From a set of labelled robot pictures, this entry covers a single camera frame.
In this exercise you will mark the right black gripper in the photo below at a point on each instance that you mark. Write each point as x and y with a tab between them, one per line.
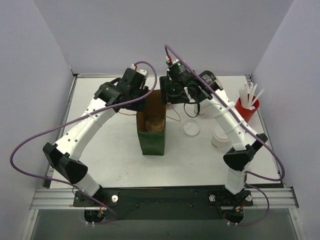
165	92

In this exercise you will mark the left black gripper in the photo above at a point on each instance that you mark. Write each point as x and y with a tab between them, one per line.
139	100

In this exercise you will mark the brown cardboard cup carrier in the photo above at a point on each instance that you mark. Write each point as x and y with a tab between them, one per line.
155	124

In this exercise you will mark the green paper bag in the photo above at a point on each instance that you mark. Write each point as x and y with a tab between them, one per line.
152	143

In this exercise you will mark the white paper coffee cup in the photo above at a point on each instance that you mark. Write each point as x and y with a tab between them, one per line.
220	138

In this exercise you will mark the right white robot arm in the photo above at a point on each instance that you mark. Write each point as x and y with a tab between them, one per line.
245	142

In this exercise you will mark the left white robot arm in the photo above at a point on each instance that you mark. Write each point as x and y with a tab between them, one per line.
64	155

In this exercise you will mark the white wrapped straw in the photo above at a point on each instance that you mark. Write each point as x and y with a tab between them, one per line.
257	97
245	95

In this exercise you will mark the red straw holder cup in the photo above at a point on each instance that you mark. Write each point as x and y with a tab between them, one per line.
244	112

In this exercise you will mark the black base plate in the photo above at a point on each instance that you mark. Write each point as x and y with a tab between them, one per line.
203	202

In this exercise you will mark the aluminium rail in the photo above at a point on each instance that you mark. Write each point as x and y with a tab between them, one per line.
63	199

